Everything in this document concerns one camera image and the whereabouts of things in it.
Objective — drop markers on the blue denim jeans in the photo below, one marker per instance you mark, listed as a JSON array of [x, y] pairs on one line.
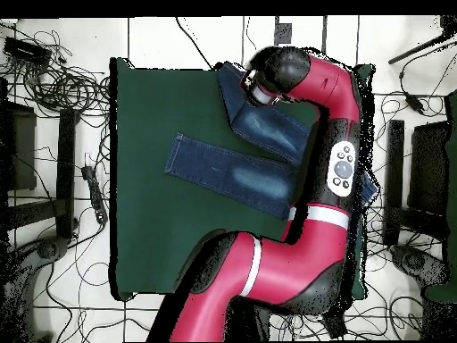
[[214, 164]]

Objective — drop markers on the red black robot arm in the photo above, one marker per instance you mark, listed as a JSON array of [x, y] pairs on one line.
[[292, 268]]

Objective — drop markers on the small dark grey box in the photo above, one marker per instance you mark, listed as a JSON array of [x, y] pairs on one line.
[[283, 33]]

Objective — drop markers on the black power adapter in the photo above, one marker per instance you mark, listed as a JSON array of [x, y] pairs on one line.
[[414, 103]]

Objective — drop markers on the dark green table cloth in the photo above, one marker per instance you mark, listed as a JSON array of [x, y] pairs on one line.
[[160, 232]]

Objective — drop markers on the black tripod leg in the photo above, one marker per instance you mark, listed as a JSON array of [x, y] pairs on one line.
[[417, 48]]

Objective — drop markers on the black power strip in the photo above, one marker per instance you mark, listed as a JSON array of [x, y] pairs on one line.
[[95, 193]]

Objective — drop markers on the green cloth sheet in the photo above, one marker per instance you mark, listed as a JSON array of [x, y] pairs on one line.
[[451, 178]]

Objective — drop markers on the black chair base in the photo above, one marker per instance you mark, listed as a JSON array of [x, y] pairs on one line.
[[414, 261], [46, 250]]

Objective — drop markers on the black oblong box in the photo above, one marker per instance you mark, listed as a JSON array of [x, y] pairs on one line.
[[335, 327]]

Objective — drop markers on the grey square frame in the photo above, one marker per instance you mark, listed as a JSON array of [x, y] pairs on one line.
[[324, 32]]

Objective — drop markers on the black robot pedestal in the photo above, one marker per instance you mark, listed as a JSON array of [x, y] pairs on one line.
[[250, 321]]

